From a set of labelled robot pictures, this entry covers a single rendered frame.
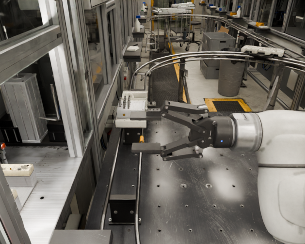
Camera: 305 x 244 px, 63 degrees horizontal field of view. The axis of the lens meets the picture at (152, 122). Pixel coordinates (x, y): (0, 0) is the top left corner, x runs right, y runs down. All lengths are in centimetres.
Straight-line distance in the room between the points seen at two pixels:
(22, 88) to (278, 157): 76
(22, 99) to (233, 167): 92
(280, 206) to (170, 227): 46
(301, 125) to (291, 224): 21
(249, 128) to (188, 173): 62
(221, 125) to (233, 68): 301
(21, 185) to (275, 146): 68
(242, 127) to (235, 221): 51
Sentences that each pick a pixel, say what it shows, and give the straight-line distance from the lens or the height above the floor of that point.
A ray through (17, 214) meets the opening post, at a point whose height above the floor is 107.
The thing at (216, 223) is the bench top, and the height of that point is 68.
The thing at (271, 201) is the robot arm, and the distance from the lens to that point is 61.
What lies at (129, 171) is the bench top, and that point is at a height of 68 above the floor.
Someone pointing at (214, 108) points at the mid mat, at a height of 1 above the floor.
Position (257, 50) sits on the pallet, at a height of 88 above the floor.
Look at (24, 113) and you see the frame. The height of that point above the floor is 105.
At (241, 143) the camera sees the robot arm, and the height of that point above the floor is 112.
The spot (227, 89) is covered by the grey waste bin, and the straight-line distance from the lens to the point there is 367.
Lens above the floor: 143
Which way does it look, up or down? 29 degrees down
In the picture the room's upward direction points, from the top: straight up
